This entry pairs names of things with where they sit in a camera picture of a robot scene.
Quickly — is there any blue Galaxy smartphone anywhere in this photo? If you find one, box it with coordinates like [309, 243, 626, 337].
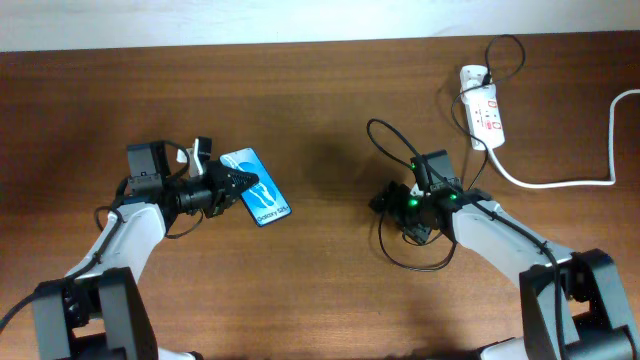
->
[219, 148, 292, 227]

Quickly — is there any black charging cable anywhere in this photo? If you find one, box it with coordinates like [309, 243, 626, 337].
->
[365, 34, 527, 273]

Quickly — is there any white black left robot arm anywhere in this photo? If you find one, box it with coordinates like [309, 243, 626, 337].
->
[31, 141, 259, 359]

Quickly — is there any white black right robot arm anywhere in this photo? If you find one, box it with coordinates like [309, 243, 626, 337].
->
[369, 150, 639, 359]

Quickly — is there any white charger adapter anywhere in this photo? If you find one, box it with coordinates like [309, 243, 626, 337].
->
[460, 65, 496, 104]

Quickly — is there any white power strip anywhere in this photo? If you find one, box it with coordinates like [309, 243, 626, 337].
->
[463, 85, 505, 151]

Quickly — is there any white power strip cord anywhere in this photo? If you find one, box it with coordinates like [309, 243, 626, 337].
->
[485, 88, 640, 190]

